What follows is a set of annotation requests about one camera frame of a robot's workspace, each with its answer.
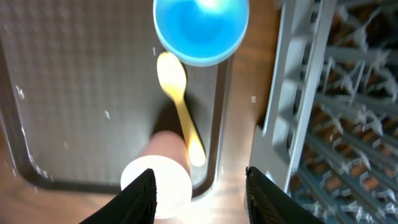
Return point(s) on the yellow plastic spoon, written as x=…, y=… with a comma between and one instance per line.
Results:
x=173, y=82

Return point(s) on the dark brown serving tray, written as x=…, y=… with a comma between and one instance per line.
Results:
x=80, y=96

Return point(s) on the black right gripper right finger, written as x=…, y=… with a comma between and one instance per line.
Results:
x=268, y=204

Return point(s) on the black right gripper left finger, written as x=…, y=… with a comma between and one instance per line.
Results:
x=136, y=204

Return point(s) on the light blue cup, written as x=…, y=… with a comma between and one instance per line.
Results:
x=201, y=33

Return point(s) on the pink cup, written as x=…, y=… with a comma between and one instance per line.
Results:
x=166, y=155

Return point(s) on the grey dishwasher rack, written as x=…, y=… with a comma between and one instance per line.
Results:
x=329, y=137

